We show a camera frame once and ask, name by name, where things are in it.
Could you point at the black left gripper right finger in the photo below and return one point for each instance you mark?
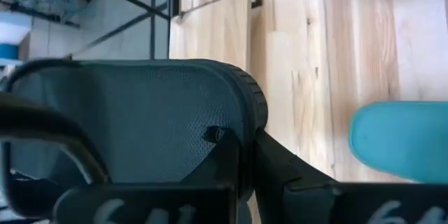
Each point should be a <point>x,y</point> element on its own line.
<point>280,189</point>

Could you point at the teal rubber slide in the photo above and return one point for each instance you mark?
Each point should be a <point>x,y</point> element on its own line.
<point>402,140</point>

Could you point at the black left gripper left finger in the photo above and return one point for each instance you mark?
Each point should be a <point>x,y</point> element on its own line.
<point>217,168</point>

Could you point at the black rubber slide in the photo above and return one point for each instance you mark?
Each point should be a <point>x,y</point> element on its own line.
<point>140,112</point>

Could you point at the white and blue box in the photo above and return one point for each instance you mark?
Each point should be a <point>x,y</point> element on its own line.
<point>12,31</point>

